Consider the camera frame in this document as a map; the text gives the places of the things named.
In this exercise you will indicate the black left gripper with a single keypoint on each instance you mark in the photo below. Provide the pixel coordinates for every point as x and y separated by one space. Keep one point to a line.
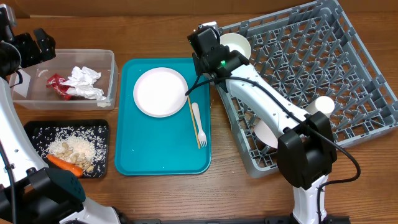
33 56

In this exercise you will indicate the white tissue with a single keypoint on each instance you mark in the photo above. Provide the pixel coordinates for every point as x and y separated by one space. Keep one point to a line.
88 84

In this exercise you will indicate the orange carrot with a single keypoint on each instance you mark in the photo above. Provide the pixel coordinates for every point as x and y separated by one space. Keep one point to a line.
77 171

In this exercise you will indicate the large white plate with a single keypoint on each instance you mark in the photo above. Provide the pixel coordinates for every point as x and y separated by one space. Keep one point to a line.
160 92

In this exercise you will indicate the wooden chopstick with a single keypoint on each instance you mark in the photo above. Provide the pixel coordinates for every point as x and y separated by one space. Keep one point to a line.
193 121

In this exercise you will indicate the white bowl with food scraps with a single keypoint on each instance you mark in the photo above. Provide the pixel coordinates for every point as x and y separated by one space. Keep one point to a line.
236 42

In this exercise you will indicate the pink small bowl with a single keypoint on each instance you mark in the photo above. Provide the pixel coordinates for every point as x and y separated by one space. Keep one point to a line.
264 134

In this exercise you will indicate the grey dishwasher rack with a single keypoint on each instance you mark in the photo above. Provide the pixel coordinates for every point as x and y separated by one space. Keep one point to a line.
313 50

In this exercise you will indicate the white plastic cup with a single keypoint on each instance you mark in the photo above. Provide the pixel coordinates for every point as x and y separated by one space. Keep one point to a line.
323 104

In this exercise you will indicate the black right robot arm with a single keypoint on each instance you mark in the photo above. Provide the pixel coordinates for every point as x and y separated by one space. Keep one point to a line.
305 152

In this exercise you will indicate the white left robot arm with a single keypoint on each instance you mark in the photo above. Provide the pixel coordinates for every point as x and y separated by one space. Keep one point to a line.
31 191

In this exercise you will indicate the black food waste tray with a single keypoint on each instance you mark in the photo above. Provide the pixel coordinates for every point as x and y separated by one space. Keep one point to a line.
34 130

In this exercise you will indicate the red snack wrapper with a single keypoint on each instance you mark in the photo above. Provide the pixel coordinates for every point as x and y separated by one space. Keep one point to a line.
55 82

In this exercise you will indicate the clear plastic bin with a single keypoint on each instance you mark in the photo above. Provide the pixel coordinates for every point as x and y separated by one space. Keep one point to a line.
34 94

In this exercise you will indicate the pile of rice scraps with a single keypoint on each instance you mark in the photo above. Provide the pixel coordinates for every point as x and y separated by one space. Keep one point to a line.
74 146

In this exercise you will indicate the white plastic fork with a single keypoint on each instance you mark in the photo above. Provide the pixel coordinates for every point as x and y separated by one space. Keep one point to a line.
201 134

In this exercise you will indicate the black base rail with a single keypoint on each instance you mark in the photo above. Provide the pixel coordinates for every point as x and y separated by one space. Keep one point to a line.
270 220

